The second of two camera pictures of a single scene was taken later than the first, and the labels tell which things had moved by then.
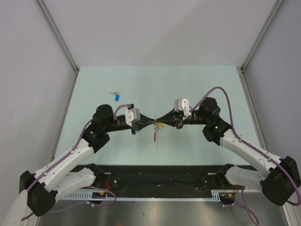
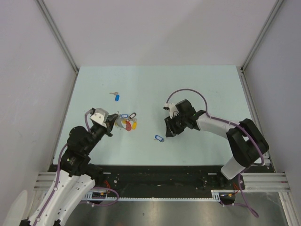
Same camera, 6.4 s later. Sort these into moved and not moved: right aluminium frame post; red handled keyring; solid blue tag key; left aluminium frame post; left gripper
Moved: left gripper; red handled keyring
Not moved: right aluminium frame post; solid blue tag key; left aluminium frame post
